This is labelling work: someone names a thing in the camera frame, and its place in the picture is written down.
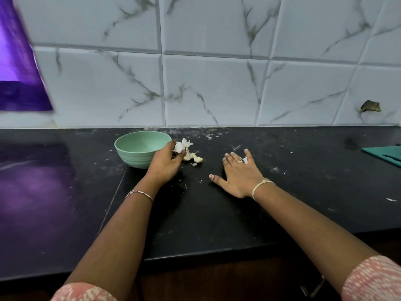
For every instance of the person's left hand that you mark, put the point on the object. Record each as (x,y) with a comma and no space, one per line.
(164,166)

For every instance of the person's right hand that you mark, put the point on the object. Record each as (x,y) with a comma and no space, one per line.
(241,178)

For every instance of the white garlic bulb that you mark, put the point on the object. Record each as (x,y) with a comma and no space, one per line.
(181,146)

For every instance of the mint green bowl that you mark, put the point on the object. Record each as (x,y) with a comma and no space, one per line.
(141,147)

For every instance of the garlic clove cluster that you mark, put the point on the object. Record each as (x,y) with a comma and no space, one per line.
(195,158)

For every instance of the person's left forearm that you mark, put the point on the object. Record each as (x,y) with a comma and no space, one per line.
(109,241)

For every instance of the person's right forearm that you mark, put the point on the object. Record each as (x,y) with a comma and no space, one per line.
(313,228)

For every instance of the pink patterned left sleeve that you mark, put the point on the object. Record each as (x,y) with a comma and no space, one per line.
(91,292)

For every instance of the pink patterned sleeve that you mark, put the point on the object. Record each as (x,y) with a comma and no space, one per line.
(91,292)
(376,279)

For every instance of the green cutting board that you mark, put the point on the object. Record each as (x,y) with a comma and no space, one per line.
(385,153)

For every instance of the pink patterned right sleeve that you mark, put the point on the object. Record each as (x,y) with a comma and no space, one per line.
(376,279)

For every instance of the purple cloth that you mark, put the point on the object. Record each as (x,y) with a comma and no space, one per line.
(15,59)

